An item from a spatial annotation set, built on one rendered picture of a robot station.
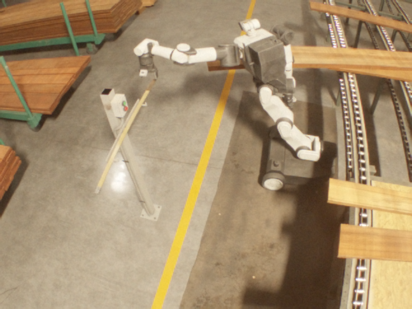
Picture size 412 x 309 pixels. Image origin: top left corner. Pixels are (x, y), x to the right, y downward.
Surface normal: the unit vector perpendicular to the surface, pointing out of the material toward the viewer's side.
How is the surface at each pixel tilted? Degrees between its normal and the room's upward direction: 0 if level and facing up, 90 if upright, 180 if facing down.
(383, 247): 0
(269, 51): 83
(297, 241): 0
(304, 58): 0
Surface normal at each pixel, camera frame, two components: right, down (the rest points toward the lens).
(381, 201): -0.08, -0.61
